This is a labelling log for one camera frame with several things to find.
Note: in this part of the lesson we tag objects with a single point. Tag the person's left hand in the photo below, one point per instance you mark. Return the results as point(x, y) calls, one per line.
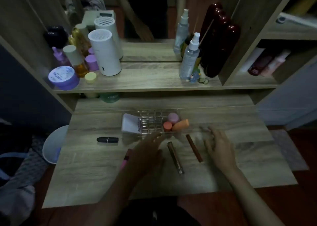
point(145, 156)

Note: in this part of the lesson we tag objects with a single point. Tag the person's right hand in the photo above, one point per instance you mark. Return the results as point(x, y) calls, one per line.
point(223, 151)

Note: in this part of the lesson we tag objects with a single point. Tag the person's left fingers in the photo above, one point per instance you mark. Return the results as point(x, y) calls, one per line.
point(156, 139)

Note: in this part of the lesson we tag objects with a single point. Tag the person's right thumb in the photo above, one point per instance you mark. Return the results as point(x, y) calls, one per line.
point(208, 148)

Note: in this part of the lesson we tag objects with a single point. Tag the person's right forearm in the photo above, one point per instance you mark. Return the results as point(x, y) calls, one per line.
point(250, 198)

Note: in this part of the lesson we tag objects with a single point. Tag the person's left forearm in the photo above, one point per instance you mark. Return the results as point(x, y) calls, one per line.
point(116, 198)

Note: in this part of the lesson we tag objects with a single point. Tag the brown lipstick tube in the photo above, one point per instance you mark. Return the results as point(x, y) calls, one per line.
point(194, 148)

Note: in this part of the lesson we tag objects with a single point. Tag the clear acrylic lipstick organizer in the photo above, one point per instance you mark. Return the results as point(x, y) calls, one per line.
point(151, 124)

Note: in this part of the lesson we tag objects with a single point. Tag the small coral capped tube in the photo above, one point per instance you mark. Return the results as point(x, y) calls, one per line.
point(167, 126)

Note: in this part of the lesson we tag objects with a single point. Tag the gold lip gloss tube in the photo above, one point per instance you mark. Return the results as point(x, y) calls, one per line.
point(175, 157)

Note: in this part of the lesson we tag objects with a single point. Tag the pink round capped tube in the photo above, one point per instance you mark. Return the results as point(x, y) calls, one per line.
point(173, 117)

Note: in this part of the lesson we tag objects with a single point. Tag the orange makeup tube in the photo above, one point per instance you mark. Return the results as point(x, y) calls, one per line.
point(180, 125)

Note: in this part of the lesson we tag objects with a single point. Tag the white flat sachet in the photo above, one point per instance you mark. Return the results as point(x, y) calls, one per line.
point(130, 124)

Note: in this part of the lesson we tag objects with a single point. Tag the pink lip gloss tube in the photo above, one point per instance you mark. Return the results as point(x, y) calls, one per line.
point(125, 160)

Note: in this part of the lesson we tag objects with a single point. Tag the black lipstick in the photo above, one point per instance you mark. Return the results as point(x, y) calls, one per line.
point(107, 140)

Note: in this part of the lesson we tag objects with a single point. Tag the green jar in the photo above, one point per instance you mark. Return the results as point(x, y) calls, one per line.
point(110, 97)

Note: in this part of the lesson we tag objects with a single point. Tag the wooden vanity shelf unit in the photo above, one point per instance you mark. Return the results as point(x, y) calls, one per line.
point(158, 77)

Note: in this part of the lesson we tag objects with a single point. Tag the small green discs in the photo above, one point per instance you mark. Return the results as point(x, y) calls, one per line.
point(203, 80)

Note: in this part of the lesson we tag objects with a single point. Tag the small blue figurine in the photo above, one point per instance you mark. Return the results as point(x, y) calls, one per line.
point(195, 75)

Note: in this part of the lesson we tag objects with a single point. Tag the person's dark clothing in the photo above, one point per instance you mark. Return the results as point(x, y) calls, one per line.
point(158, 213)

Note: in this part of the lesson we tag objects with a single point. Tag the grey floor rug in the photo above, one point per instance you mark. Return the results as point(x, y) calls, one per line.
point(289, 149)

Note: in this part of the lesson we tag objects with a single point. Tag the clear spray bottle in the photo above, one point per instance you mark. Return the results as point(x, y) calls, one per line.
point(189, 59)

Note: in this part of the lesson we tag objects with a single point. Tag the small yellow capped jar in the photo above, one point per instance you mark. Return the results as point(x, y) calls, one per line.
point(90, 77)

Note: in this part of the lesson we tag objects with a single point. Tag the dark red lotion bottle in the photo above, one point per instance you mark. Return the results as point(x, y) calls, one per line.
point(260, 66)

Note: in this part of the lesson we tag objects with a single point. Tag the white lotion bottle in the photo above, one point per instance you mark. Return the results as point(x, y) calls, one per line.
point(251, 59)

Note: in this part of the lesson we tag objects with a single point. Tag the dark red tall bottle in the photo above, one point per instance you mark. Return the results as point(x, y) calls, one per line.
point(218, 50)

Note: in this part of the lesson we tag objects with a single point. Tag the white cylindrical humidifier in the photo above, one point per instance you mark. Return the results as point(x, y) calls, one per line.
point(105, 53)

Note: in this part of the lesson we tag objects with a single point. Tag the small purple capped jar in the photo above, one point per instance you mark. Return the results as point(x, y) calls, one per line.
point(92, 62)

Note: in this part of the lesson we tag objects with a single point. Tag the white round stool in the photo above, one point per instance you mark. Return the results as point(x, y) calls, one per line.
point(53, 145)

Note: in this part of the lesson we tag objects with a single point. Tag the pink lotion bottle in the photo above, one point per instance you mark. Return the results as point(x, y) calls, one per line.
point(275, 63)

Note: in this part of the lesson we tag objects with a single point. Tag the purple round jar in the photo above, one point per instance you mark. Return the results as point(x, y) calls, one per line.
point(64, 78)

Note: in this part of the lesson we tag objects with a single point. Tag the amber bottle with white cap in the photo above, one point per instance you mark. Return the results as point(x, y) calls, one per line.
point(76, 61)

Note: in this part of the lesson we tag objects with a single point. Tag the yellow liquid bottle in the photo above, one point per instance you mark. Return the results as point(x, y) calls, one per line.
point(80, 38)

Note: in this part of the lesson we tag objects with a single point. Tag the purple dropper bottle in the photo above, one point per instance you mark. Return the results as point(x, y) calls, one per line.
point(60, 57)

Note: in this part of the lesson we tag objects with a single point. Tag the mirror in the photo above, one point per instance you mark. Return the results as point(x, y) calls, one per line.
point(148, 10)

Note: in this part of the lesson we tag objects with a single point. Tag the black round case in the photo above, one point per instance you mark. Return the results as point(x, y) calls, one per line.
point(56, 36)

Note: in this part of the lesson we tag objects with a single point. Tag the pile of clothes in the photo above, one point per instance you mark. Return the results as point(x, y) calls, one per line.
point(17, 178)

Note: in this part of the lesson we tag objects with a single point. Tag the white flat device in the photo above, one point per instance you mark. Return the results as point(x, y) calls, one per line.
point(297, 20)

